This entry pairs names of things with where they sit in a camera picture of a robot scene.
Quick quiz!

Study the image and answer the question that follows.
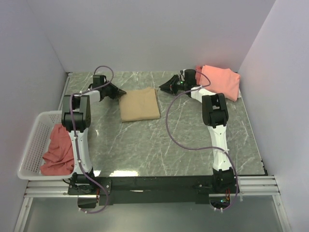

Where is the aluminium front rail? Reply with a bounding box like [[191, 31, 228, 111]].
[[24, 176, 280, 198]]

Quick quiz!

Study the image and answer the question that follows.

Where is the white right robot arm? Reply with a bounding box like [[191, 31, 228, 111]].
[[159, 69, 237, 193]]

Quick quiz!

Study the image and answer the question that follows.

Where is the aluminium left side rail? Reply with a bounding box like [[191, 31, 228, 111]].
[[58, 72, 73, 110]]

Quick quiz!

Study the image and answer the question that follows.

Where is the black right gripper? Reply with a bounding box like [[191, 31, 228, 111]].
[[159, 75, 187, 96]]

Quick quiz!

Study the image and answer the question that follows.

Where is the red shirt in basket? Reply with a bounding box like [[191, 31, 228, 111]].
[[40, 124, 74, 176]]

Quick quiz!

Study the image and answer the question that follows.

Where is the black base beam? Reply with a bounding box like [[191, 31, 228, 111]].
[[68, 175, 239, 208]]

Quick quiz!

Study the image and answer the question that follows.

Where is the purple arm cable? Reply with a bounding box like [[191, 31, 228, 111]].
[[165, 71, 241, 213], [69, 65, 114, 215]]

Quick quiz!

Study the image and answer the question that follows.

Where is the beige t shirt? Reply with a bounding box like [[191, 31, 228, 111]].
[[119, 87, 160, 122]]

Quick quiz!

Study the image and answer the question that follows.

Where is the white plastic laundry basket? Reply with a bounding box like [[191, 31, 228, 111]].
[[18, 111, 72, 181]]

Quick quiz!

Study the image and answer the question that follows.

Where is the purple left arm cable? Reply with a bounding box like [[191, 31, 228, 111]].
[[69, 65, 114, 215]]

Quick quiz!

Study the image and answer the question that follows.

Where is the folded salmon pink shirt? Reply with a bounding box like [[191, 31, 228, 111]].
[[199, 65, 240, 102]]

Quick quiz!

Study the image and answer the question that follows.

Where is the aluminium rail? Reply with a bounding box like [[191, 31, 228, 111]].
[[58, 72, 73, 110], [24, 176, 280, 198]]

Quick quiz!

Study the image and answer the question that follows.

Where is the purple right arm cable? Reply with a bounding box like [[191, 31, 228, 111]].
[[165, 71, 241, 213]]

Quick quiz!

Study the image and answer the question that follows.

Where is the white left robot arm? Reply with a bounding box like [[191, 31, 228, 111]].
[[61, 74, 126, 194]]

